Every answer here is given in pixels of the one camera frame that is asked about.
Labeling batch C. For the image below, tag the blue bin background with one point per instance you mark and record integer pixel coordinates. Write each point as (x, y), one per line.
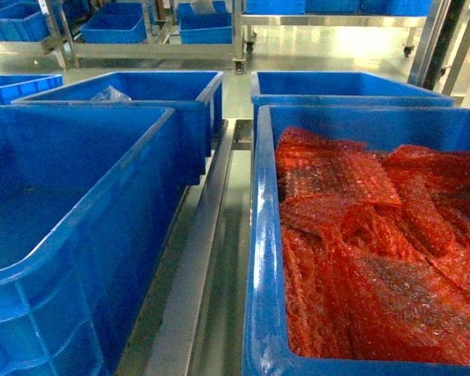
(116, 23)
(204, 28)

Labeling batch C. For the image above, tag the blue bin far right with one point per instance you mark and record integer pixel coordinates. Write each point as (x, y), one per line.
(338, 88)

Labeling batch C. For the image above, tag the red bubble wrap bags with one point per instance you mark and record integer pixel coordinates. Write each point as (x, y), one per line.
(376, 250)

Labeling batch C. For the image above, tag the clear plastic bag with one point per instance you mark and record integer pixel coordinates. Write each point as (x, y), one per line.
(111, 94)

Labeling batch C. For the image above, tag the empty blue bin near left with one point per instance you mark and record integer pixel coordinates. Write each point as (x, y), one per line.
(74, 235)

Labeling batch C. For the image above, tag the blue bin background left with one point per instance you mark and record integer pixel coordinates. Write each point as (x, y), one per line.
(116, 23)

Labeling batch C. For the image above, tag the blue bin with red bags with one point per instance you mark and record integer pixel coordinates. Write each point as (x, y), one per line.
(266, 350)

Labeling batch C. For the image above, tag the blue bin background centre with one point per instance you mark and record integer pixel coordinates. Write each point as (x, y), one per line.
(204, 28)

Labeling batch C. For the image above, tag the blue bin far left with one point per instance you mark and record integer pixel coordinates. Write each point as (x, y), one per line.
(195, 95)

